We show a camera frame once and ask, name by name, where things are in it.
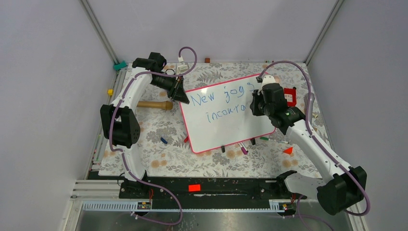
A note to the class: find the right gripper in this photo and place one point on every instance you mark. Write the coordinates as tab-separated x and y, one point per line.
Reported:
256	96

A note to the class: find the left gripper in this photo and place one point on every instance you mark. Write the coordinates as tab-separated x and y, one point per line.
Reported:
177	93

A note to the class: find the pink framed whiteboard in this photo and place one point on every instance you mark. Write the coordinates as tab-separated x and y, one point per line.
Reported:
220	115

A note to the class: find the blue marker cap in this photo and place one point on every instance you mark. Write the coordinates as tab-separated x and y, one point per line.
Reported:
163	140

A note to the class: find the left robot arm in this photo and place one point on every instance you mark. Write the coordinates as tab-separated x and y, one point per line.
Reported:
119	122

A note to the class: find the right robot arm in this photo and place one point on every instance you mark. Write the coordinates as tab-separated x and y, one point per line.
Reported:
341	185

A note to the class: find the gold toy microphone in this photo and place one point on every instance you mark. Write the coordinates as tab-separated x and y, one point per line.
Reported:
165	105

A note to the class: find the red small box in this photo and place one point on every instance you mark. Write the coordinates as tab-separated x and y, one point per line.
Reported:
290	96

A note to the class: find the peach toy microphone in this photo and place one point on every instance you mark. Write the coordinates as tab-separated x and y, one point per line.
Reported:
277	79

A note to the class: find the silver toy microphone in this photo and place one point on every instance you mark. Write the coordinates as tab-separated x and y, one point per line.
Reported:
309	99

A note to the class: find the floral patterned table mat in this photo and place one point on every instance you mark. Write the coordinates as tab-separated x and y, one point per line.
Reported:
175	159

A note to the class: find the black capped marker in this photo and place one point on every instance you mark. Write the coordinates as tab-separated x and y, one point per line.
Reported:
243	146

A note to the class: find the red triangular block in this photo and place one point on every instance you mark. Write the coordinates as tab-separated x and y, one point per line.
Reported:
288	151

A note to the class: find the magenta capped marker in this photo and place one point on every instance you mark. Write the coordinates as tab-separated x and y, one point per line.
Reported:
243	150

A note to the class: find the teal corner clamp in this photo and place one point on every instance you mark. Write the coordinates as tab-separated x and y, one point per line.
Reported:
120	65

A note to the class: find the yellow small cube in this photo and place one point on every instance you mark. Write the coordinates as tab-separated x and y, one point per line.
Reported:
110	92

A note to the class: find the red tape label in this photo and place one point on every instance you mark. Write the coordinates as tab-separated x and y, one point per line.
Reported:
194	188

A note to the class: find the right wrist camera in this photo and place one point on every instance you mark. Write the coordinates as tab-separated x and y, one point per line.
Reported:
268	79

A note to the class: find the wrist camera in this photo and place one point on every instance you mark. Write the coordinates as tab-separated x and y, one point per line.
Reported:
268	79
181	66

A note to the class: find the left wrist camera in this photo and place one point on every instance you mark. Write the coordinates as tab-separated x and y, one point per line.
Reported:
181	66

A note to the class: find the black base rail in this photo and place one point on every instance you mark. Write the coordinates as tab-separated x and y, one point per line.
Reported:
253	188

